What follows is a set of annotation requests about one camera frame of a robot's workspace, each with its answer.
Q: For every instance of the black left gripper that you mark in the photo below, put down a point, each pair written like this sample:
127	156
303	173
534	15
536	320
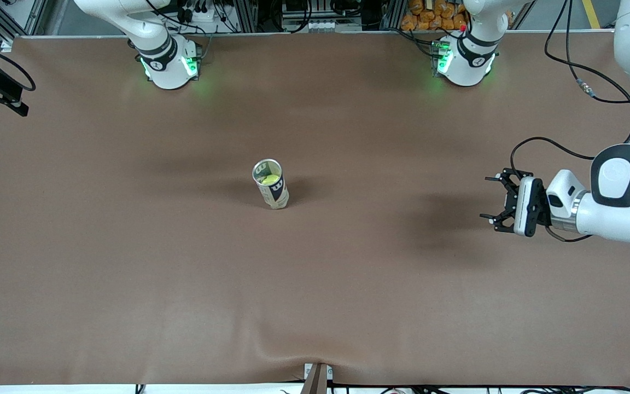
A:
537	203

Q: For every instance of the silver blue tennis ball can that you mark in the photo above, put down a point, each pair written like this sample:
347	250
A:
274	194

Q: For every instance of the yellow tennis ball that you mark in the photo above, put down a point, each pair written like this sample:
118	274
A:
271	179

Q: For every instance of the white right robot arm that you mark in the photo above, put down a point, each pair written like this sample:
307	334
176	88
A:
164	60

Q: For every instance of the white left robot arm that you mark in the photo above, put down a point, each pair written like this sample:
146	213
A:
626	180

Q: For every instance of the orange packaged goods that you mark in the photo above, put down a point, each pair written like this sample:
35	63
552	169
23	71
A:
419	19

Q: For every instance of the brown table mat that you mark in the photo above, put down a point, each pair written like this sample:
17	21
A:
315	301

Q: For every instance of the white power strip black plugs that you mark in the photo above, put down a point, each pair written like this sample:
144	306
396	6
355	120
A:
205	13

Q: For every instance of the white terminal block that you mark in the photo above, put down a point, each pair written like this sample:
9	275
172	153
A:
323	25

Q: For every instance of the black equipment box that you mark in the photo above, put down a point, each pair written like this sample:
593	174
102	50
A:
298	8

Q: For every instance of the aluminium frame post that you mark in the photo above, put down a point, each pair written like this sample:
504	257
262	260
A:
245	13
391	13

